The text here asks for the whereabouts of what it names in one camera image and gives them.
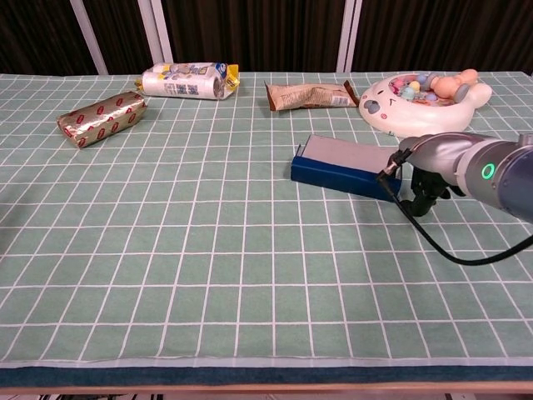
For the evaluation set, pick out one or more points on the gold foil block red logos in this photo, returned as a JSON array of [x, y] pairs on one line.
[[102, 121]]

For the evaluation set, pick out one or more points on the brown snack wrapper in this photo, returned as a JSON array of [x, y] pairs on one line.
[[308, 98]]

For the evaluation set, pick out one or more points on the blue glasses case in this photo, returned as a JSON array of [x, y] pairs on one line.
[[333, 175]]

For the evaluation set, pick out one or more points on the white bag rolls pack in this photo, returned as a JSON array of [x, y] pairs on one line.
[[179, 83]]

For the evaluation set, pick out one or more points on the green checked tablecloth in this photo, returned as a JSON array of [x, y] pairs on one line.
[[166, 250]]

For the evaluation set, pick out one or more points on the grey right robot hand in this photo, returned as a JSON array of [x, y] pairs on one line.
[[437, 156]]

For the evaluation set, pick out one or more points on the peach plastic toy piece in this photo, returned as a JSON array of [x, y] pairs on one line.
[[445, 85]]

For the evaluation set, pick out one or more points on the white metal frame post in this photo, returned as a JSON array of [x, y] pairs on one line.
[[156, 33], [89, 37], [349, 37]]

